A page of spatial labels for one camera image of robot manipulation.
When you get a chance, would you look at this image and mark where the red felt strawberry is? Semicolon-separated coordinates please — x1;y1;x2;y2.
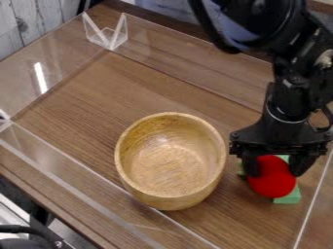
238;155;297;198

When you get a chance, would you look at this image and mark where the wooden bowl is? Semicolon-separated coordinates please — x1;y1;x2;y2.
115;112;226;211

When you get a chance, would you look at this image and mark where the clear acrylic tray enclosure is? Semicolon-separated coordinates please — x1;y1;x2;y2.
0;17;333;249

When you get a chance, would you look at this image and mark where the black metal bracket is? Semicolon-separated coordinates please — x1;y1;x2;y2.
28;217;75;249

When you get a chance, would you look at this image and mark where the black cable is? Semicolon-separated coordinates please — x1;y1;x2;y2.
0;224;63;249

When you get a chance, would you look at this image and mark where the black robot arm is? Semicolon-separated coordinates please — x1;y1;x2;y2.
187;0;333;177

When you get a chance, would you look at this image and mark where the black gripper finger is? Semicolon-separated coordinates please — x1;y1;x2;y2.
242;153;261;177
289;154;318;177

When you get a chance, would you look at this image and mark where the green rectangular block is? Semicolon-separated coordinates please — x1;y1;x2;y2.
270;154;304;205

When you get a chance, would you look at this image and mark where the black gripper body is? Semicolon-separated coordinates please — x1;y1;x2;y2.
229;106;333;159

